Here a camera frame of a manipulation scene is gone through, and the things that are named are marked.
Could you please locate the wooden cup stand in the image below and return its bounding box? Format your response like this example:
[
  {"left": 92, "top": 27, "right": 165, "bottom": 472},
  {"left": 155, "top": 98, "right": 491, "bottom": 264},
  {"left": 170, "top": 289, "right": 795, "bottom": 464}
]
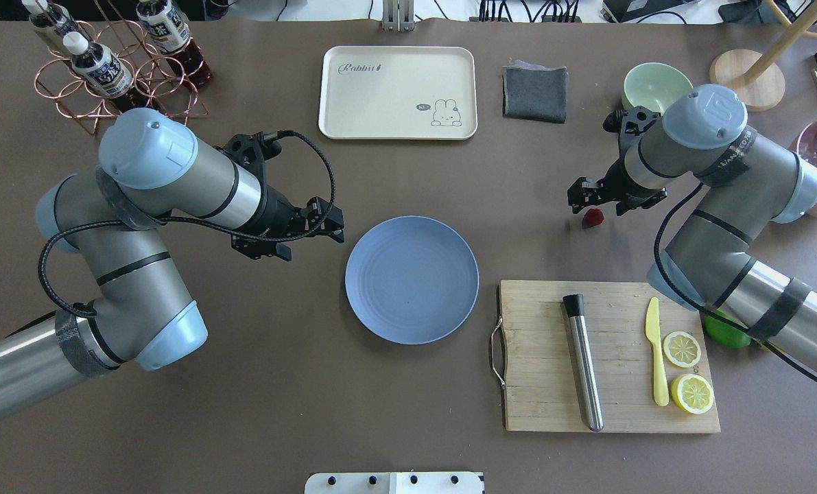
[{"left": 709, "top": 1, "right": 817, "bottom": 112}]

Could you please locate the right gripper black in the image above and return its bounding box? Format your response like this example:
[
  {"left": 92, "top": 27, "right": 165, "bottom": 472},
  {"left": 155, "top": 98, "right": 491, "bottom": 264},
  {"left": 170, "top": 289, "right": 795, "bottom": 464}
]
[{"left": 567, "top": 108, "right": 667, "bottom": 215}]

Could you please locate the blue plate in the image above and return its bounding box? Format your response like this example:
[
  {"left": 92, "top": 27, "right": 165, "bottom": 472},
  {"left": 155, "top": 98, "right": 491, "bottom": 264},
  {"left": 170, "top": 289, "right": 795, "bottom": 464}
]
[{"left": 344, "top": 215, "right": 479, "bottom": 345}]

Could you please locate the red strawberry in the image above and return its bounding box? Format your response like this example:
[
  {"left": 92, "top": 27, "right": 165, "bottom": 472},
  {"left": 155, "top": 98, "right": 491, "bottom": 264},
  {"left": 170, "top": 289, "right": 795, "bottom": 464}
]
[{"left": 582, "top": 209, "right": 605, "bottom": 228}]

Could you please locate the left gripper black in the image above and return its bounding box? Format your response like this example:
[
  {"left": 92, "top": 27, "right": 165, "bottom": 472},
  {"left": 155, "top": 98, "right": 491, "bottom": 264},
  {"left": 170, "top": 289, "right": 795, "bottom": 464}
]
[{"left": 223, "top": 132, "right": 345, "bottom": 260}]

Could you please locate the lemon half upper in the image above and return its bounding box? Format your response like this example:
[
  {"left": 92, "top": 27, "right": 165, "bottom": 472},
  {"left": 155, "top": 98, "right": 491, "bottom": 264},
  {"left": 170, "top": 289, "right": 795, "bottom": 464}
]
[{"left": 670, "top": 373, "right": 715, "bottom": 414}]

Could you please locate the grey folded cloth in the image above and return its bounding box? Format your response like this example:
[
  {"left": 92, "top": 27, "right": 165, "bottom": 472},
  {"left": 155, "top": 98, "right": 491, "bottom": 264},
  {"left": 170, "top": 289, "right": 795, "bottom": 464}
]
[{"left": 502, "top": 60, "right": 569, "bottom": 124}]

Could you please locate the green lime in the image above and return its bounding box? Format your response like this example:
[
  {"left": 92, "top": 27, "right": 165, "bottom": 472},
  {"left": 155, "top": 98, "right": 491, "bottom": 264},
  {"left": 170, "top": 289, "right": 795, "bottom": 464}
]
[{"left": 702, "top": 314, "right": 753, "bottom": 349}]

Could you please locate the bottle lower right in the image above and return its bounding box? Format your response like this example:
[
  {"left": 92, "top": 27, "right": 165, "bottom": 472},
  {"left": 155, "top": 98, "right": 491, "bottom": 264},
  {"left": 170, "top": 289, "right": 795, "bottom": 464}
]
[{"left": 21, "top": 0, "right": 87, "bottom": 54}]

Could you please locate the copper wire bottle rack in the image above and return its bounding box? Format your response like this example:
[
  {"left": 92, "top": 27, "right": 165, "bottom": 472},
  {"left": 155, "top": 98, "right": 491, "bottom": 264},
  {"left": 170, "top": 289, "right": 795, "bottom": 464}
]
[{"left": 23, "top": 1, "right": 213, "bottom": 134}]

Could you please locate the green bowl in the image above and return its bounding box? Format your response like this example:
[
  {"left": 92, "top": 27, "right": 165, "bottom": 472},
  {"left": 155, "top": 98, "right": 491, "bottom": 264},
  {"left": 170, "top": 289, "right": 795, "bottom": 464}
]
[{"left": 621, "top": 62, "right": 694, "bottom": 115}]

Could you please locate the bottle top white cap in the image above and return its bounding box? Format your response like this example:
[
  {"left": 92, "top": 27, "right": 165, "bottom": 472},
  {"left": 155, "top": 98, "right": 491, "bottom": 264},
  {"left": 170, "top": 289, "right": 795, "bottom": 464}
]
[{"left": 63, "top": 32, "right": 150, "bottom": 112}]

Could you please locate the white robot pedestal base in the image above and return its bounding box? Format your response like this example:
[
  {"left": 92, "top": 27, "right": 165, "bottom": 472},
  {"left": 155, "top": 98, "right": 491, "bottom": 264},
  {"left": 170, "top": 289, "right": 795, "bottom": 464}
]
[{"left": 304, "top": 470, "right": 486, "bottom": 493}]

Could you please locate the bamboo cutting board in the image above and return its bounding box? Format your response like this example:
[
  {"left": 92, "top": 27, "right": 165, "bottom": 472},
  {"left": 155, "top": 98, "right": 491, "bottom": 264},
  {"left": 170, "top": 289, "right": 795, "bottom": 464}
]
[{"left": 498, "top": 279, "right": 720, "bottom": 434}]

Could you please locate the steel muddler black tip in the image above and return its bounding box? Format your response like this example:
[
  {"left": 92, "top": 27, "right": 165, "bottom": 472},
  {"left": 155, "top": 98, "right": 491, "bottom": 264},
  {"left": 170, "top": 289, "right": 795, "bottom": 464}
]
[{"left": 563, "top": 294, "right": 605, "bottom": 432}]

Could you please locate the cream rabbit tray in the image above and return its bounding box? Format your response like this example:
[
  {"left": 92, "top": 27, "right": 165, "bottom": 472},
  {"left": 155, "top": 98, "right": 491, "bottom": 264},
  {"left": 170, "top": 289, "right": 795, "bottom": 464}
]
[{"left": 318, "top": 46, "right": 478, "bottom": 140}]

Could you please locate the yellow plastic knife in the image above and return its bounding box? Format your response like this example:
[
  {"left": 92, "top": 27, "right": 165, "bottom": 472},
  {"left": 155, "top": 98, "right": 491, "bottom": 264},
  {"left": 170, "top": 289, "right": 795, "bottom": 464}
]
[{"left": 644, "top": 297, "right": 670, "bottom": 407}]

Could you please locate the bottle lower left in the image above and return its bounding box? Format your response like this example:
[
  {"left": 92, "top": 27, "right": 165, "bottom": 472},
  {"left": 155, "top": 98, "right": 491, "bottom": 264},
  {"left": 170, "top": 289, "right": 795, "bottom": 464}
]
[{"left": 135, "top": 1, "right": 213, "bottom": 89}]

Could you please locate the lemon slice lower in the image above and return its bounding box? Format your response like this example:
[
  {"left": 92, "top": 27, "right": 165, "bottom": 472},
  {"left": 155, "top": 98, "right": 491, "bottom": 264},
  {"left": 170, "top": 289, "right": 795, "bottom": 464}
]
[{"left": 662, "top": 331, "right": 702, "bottom": 368}]

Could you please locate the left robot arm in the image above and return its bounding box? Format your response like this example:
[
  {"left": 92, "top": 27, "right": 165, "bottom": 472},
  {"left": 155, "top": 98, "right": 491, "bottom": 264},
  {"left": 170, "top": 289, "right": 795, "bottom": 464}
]
[{"left": 0, "top": 108, "right": 344, "bottom": 419}]

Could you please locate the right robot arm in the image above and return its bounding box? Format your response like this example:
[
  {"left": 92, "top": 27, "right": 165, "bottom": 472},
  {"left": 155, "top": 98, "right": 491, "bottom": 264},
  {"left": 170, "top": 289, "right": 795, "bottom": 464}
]
[{"left": 567, "top": 84, "right": 817, "bottom": 375}]

